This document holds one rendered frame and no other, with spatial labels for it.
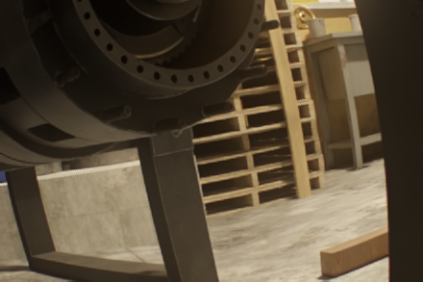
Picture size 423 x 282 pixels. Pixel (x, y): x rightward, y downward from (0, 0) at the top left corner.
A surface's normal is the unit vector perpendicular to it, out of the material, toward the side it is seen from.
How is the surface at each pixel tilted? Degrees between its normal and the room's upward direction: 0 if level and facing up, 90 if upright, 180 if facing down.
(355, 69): 90
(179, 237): 90
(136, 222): 90
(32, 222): 90
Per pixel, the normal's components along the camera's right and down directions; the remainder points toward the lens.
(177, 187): 0.75, -0.14
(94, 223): 0.30, -0.06
